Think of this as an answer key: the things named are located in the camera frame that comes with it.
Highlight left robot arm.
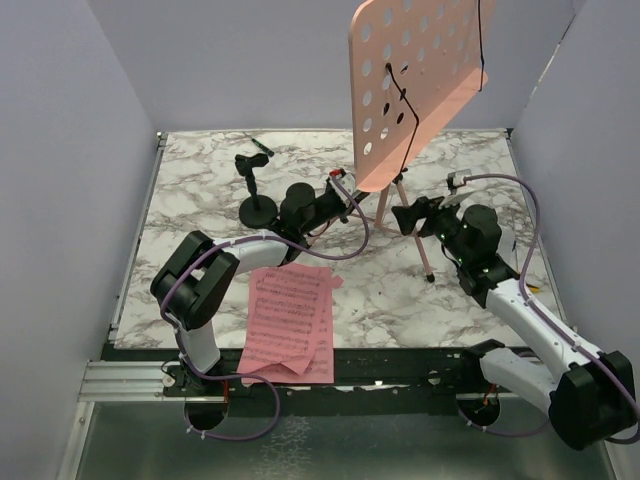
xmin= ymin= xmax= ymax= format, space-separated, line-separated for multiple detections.
xmin=150 ymin=169 xmax=364 ymax=395

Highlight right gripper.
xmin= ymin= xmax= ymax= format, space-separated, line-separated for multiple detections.
xmin=392 ymin=192 xmax=471 ymax=264

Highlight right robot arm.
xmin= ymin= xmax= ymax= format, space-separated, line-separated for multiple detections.
xmin=391 ymin=197 xmax=638 ymax=450

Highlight aluminium rail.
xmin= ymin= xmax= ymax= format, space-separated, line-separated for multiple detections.
xmin=78 ymin=361 xmax=224 ymax=403

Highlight black microphone stand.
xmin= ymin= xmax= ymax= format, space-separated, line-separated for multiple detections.
xmin=234 ymin=153 xmax=278 ymax=229

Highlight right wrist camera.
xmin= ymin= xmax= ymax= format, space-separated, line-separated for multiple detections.
xmin=440 ymin=169 xmax=472 ymax=209

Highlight pink sheet music pages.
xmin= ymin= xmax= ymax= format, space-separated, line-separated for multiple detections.
xmin=237 ymin=264 xmax=342 ymax=384

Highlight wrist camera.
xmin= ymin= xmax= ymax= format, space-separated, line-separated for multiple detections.
xmin=440 ymin=169 xmax=472 ymax=209
xmin=329 ymin=169 xmax=355 ymax=192

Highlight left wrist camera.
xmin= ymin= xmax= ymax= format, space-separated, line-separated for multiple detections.
xmin=329 ymin=169 xmax=355 ymax=192

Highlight pink music stand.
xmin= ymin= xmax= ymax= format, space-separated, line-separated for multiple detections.
xmin=346 ymin=0 xmax=497 ymax=285

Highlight green black pen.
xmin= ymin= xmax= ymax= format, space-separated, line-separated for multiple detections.
xmin=251 ymin=138 xmax=275 ymax=157

